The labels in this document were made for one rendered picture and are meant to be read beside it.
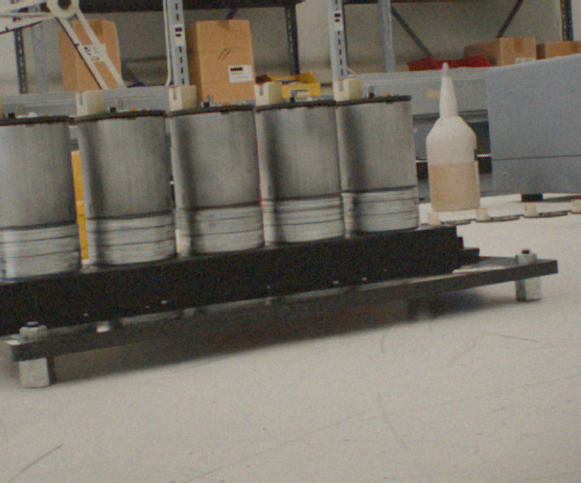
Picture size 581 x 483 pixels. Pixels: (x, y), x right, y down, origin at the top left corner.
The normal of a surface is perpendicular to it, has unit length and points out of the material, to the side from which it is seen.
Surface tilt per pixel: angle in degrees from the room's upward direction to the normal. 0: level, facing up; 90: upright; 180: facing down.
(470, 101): 90
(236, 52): 90
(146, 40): 90
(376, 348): 0
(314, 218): 90
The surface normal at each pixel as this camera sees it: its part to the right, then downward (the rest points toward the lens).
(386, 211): 0.04, 0.07
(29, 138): 0.30, 0.04
